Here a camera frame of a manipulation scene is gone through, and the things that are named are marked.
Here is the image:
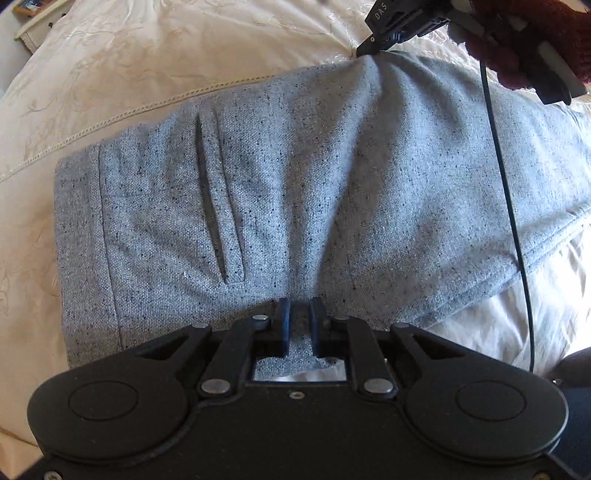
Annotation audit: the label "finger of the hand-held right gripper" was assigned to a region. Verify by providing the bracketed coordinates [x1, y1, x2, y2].
[355, 28, 404, 58]

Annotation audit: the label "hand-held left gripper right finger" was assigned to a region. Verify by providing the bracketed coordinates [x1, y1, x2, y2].
[308, 296, 466, 401]

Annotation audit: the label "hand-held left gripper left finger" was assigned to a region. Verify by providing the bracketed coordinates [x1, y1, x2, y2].
[133, 298, 291, 400]

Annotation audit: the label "grey speckled pants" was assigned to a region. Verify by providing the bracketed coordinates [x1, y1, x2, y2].
[54, 51, 591, 384]

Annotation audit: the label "person's right hand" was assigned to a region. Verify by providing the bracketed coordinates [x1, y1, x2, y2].
[464, 34, 533, 90]

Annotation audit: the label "white bed sheet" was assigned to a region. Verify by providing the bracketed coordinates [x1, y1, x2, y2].
[434, 226, 591, 374]

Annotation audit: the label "cream embroidered bedspread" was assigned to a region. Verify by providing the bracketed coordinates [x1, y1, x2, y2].
[0, 0, 591, 462]

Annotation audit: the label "dark cloth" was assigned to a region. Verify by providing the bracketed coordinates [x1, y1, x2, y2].
[551, 348, 591, 472]

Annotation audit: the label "cream nightstand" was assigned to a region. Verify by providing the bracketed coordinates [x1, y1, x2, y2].
[14, 0, 63, 43]

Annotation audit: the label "black cable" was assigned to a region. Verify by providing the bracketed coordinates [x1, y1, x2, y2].
[480, 58, 537, 374]

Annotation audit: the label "wooden photo frame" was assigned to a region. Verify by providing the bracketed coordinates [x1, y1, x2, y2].
[11, 0, 47, 16]

